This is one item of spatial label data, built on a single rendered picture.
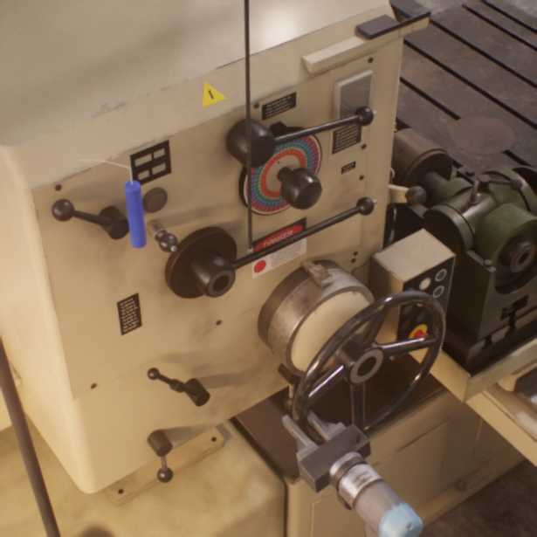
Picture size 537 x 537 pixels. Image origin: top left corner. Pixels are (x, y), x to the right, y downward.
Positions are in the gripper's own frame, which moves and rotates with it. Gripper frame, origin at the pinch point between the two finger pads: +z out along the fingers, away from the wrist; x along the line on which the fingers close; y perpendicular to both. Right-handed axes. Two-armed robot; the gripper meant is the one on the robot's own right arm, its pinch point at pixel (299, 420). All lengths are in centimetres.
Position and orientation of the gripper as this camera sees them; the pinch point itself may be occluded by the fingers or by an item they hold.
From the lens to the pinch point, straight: 200.9
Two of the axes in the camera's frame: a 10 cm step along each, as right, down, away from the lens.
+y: -1.2, -6.6, -7.4
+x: -8.0, 5.1, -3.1
